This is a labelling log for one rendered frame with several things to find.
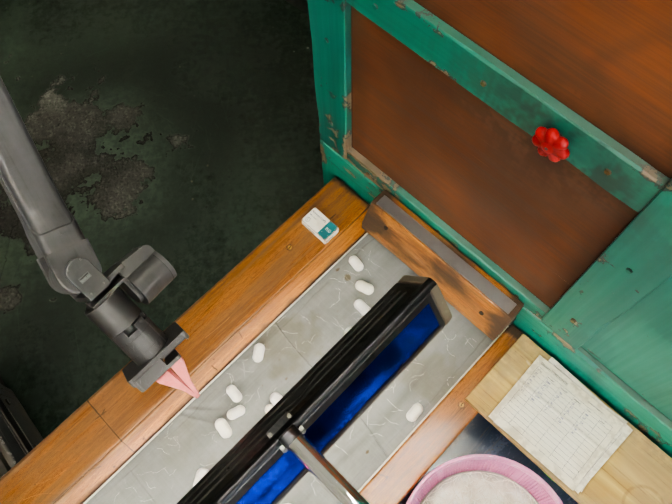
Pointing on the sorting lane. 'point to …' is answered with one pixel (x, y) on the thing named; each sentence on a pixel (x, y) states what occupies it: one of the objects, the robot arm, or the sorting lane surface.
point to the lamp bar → (329, 395)
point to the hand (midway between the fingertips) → (194, 392)
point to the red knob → (551, 144)
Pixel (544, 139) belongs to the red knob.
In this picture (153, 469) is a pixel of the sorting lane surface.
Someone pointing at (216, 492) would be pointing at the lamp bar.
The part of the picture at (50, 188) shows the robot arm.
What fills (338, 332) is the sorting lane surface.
